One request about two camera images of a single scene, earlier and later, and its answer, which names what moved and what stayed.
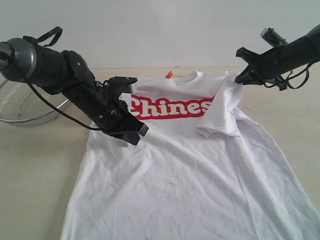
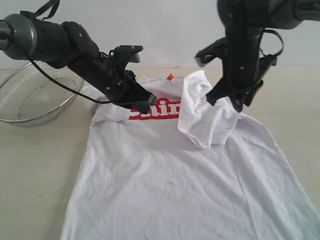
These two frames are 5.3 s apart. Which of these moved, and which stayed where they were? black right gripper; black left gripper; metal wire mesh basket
Moved: black left gripper; black right gripper
Stayed: metal wire mesh basket
